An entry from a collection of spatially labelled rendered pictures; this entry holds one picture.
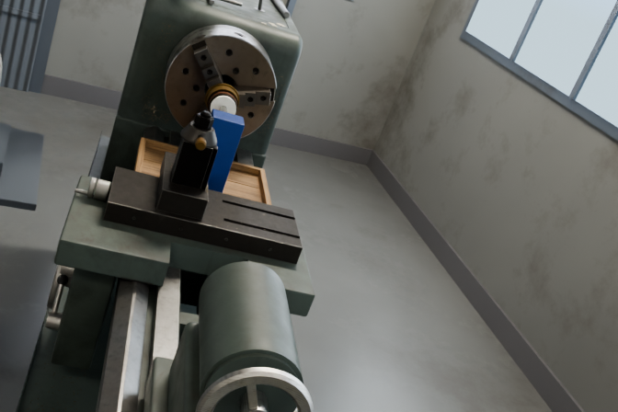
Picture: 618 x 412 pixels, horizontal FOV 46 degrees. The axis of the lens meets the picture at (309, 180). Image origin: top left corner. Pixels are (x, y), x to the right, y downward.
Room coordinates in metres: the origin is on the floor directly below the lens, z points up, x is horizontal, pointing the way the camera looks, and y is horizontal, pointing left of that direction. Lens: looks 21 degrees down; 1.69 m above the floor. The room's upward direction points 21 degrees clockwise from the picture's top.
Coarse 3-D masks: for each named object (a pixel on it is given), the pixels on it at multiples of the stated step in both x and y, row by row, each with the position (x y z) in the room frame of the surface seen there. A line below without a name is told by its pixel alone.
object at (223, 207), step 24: (120, 168) 1.51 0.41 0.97; (120, 192) 1.40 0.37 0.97; (144, 192) 1.44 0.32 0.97; (216, 192) 1.57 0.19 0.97; (120, 216) 1.35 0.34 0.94; (144, 216) 1.36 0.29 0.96; (168, 216) 1.38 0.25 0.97; (216, 216) 1.45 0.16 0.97; (240, 216) 1.50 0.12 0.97; (264, 216) 1.54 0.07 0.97; (288, 216) 1.59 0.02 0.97; (192, 240) 1.39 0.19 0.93; (216, 240) 1.41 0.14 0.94; (240, 240) 1.42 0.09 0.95; (264, 240) 1.43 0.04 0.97; (288, 240) 1.47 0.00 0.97
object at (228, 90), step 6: (222, 84) 1.90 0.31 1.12; (210, 90) 1.89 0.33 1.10; (216, 90) 1.87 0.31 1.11; (222, 90) 1.87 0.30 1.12; (228, 90) 1.88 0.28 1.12; (234, 90) 1.91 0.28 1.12; (210, 96) 1.86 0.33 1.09; (216, 96) 1.84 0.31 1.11; (228, 96) 1.85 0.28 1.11; (234, 96) 1.88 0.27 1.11; (210, 102) 1.84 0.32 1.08; (210, 108) 1.84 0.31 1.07
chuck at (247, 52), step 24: (192, 48) 1.95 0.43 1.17; (216, 48) 1.97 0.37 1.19; (240, 48) 1.99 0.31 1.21; (168, 72) 1.94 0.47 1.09; (192, 72) 1.96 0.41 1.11; (240, 72) 2.00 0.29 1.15; (264, 72) 2.01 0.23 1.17; (168, 96) 1.95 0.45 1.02; (192, 96) 1.97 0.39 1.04; (264, 120) 2.03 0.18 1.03
